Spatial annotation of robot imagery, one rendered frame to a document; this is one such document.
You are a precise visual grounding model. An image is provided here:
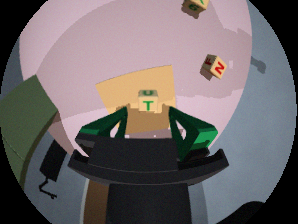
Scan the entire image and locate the tan flat mat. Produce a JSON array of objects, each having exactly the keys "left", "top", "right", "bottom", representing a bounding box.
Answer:
[{"left": 95, "top": 65, "right": 175, "bottom": 134}]

